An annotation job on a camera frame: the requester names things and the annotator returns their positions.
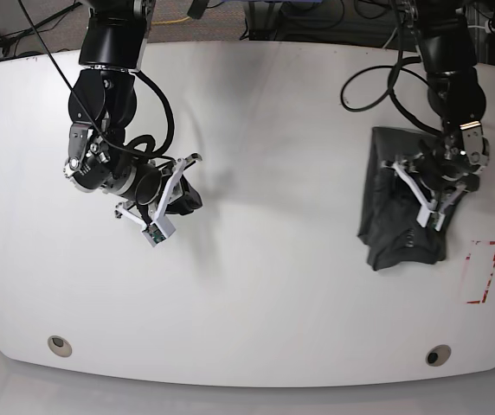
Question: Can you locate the table grommet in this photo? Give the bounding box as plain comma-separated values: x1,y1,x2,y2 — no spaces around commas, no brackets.
425,344,452,367
48,335,73,358

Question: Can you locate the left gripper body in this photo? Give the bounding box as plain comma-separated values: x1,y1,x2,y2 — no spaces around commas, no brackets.
415,121,490,192

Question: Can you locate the red tape rectangle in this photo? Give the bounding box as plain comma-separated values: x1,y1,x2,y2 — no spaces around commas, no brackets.
460,240,495,304

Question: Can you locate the right table grommet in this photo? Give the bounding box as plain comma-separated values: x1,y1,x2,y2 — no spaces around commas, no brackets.
425,344,452,367

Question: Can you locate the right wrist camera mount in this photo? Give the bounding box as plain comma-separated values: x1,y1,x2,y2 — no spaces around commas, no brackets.
114,153,202,246

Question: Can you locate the dark grey T-shirt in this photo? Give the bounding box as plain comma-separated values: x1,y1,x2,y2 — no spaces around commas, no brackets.
357,126,447,271

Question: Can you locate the left table grommet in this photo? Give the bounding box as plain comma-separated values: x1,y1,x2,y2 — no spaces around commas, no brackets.
48,335,73,358

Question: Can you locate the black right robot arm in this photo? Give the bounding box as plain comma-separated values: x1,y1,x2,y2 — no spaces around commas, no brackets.
65,1,177,221

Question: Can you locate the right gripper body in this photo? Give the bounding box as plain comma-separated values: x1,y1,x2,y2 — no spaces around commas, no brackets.
63,123,170,205

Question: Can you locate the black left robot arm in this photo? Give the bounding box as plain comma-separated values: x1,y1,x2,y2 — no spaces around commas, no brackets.
404,1,490,192

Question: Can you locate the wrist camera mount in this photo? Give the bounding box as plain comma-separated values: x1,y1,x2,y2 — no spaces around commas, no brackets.
380,157,480,232
114,153,202,246

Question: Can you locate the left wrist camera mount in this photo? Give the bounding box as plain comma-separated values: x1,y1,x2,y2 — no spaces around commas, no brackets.
380,157,480,232

